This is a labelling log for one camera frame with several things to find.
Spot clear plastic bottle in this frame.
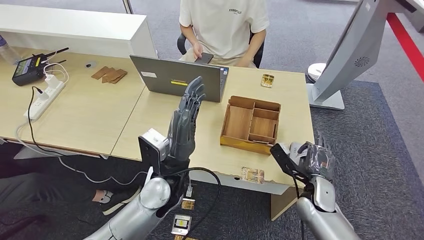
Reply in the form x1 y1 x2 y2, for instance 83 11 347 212
0 34 21 65

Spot white counter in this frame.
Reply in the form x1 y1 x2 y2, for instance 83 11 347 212
0 3 158 60

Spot black power cable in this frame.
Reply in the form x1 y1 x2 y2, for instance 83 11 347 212
27 86 64 157

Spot black handheld device with antennas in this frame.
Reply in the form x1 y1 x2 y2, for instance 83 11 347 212
11 46 70 87

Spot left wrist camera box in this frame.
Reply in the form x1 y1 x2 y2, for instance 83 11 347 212
138 128 170 167

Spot grey laptop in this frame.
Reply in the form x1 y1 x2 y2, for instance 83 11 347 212
129 54 230 104

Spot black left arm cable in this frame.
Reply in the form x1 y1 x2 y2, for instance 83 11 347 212
165 167 222 240

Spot person's left hand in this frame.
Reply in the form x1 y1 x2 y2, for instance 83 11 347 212
235 56 253 68

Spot black shoe white sole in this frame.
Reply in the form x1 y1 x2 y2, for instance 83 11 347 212
92 185 143 216

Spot person's right hand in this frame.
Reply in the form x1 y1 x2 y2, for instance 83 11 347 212
192 42 205 61

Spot person's leg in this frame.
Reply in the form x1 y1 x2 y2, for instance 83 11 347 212
0 172 100 216

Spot wooden desk leg panel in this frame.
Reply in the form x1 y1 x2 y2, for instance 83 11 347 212
270 187 301 222

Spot white and black card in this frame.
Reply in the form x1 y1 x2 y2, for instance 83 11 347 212
170 213 193 237

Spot person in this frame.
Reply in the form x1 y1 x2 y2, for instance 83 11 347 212
178 0 270 69

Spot grey kiosk screen stand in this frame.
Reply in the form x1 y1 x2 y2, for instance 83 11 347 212
306 0 418 111

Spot gold patterned card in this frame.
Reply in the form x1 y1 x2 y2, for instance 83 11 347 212
260 73 275 89

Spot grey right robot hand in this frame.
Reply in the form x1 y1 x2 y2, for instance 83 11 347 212
296 130 336 183

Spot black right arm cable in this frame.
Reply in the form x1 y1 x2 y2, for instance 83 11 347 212
291 172 306 240

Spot white charging cable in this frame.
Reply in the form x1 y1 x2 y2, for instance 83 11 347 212
42 62 70 84

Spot white round device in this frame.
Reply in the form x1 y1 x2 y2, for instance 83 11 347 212
306 62 327 84

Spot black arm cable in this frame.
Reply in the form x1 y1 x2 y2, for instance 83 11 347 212
291 172 306 240
165 167 222 240

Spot white charger plug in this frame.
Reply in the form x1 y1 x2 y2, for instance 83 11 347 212
45 74 60 90

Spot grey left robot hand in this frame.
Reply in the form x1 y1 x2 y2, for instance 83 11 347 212
166 76 207 162

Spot white power strip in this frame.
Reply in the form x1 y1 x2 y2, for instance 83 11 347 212
23 78 66 122

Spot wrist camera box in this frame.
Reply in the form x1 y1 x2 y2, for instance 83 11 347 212
269 142 307 176
138 128 170 167

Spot brown wooden piece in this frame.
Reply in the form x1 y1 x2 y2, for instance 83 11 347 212
110 68 128 85
91 66 112 80
101 67 124 84

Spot black office chair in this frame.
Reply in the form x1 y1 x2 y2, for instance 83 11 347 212
176 29 266 69

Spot small gold card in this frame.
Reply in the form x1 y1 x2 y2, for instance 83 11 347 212
180 198 196 211

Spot wooden organizer box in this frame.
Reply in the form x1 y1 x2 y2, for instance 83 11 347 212
220 95 282 157

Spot black phone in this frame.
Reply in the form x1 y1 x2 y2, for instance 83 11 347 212
194 52 215 65

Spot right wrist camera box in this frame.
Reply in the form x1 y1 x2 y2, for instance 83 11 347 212
269 142 307 176

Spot gold card marker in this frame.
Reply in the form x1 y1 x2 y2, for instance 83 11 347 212
241 166 266 185

